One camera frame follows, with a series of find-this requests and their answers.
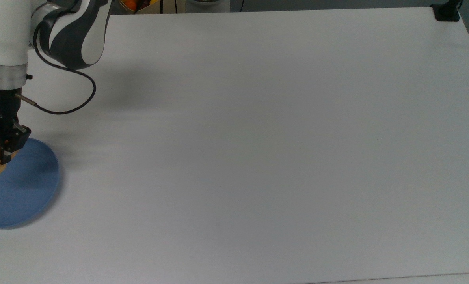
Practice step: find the black stand pole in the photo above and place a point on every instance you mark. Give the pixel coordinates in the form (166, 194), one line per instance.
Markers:
(161, 5)

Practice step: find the black corner clamp mount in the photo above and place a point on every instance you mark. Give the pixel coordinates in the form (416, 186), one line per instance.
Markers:
(446, 12)

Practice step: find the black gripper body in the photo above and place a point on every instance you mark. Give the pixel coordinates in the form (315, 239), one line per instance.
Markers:
(0, 100)

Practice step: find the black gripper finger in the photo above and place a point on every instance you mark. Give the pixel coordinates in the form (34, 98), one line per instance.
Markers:
(13, 140)

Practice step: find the orange round fruit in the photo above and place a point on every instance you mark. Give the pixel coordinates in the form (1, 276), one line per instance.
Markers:
(130, 4)

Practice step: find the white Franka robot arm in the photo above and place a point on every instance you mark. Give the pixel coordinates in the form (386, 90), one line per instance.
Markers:
(2, 35)

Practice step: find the blue round plate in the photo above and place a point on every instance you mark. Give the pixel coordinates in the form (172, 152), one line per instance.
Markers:
(29, 185)

